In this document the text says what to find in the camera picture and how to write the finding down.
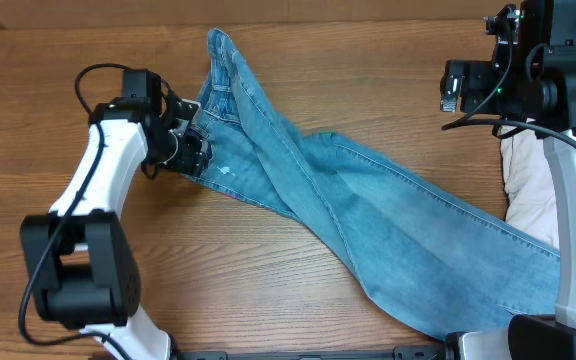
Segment light blue denim jeans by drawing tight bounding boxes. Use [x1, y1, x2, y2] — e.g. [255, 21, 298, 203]
[198, 29, 560, 339]

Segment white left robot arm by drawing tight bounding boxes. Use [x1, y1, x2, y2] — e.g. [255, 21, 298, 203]
[18, 94, 211, 359]

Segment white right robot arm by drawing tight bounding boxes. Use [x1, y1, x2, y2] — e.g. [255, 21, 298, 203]
[440, 0, 576, 360]

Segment beige folded trousers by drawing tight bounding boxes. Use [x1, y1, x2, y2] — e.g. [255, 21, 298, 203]
[500, 130, 559, 249]

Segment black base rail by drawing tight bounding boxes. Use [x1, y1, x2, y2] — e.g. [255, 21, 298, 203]
[175, 345, 447, 360]

